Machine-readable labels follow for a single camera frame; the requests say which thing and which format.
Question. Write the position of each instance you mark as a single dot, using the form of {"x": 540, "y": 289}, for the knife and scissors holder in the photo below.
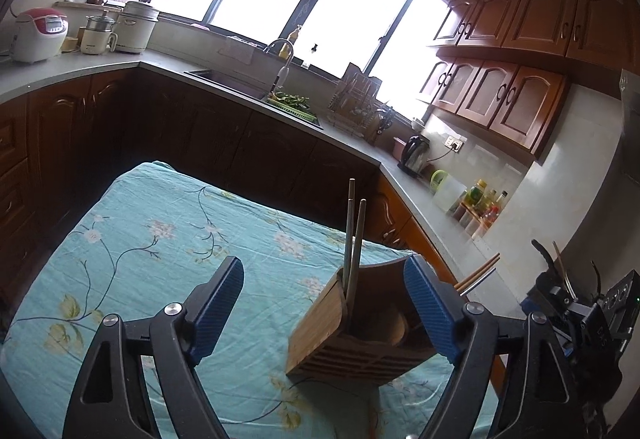
{"x": 385, "y": 119}

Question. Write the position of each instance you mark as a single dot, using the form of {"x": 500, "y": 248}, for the green mug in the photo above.
{"x": 439, "y": 180}

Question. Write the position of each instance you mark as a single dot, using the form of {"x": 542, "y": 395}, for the row of spice jars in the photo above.
{"x": 470, "y": 221}

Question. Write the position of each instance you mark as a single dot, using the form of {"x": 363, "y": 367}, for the green vegetables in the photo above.
{"x": 292, "y": 101}

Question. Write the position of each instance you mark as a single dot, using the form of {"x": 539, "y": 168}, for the brown wooden upper cabinets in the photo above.
{"x": 520, "y": 69}

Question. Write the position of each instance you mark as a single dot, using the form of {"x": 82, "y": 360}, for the brown wooden utensil holder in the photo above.
{"x": 340, "y": 349}

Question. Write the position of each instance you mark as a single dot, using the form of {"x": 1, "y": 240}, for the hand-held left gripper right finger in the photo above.
{"x": 430, "y": 309}

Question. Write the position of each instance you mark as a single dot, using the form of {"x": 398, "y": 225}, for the brown wooden cabinets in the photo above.
{"x": 200, "y": 144}
{"x": 520, "y": 69}

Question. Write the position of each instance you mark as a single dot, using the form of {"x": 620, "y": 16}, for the dark steel electric kettle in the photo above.
{"x": 414, "y": 156}

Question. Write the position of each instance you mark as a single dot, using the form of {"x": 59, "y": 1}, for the wall power outlet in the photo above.
{"x": 454, "y": 144}

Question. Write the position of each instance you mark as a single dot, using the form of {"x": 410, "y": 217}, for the small cream electric pot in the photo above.
{"x": 97, "y": 36}

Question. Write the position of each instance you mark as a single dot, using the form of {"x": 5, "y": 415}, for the white and red rice cooker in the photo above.
{"x": 39, "y": 36}

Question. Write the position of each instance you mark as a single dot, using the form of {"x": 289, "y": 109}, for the yellow dish soap bottle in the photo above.
{"x": 298, "y": 35}

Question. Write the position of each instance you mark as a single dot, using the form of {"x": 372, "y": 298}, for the kitchen sink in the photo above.
{"x": 235, "y": 86}

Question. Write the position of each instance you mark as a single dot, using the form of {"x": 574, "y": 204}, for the clear plastic container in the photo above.
{"x": 450, "y": 196}

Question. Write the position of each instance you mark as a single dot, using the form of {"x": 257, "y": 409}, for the grey kitchen countertop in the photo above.
{"x": 60, "y": 74}

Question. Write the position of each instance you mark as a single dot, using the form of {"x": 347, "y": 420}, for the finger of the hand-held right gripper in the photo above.
{"x": 550, "y": 299}
{"x": 570, "y": 341}

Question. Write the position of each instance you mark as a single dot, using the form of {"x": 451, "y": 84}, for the wooden chopstick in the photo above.
{"x": 479, "y": 270}

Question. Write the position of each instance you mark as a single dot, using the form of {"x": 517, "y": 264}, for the curved steel faucet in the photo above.
{"x": 286, "y": 69}

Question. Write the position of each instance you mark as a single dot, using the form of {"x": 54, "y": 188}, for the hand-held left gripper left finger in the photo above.
{"x": 215, "y": 314}

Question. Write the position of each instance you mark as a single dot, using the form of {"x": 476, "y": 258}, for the dish rack with cutting boards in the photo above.
{"x": 355, "y": 99}

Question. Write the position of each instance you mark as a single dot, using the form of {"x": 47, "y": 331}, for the teal floral tablecloth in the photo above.
{"x": 140, "y": 244}

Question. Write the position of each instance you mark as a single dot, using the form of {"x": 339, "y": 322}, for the brown wooden lower cabinets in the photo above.
{"x": 200, "y": 144}

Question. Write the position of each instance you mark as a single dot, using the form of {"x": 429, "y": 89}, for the metal chopstick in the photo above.
{"x": 351, "y": 209}
{"x": 357, "y": 239}
{"x": 481, "y": 281}
{"x": 347, "y": 239}

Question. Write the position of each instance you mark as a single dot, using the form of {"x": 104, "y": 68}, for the large white rice cooker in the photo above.
{"x": 136, "y": 29}

